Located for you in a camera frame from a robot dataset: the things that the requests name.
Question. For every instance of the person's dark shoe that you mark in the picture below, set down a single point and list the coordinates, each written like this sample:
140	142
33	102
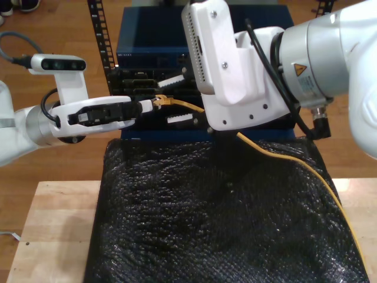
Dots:
29	5

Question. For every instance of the black rack server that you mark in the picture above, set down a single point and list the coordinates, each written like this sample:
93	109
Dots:
132	79

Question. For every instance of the black perforated rack post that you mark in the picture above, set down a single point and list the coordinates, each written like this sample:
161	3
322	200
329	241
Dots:
324	7
101	29

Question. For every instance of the blue network switch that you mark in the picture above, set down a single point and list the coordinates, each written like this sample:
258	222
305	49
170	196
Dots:
147	29

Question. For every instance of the black bubble mat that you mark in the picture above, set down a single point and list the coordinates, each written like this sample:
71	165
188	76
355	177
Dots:
206	236

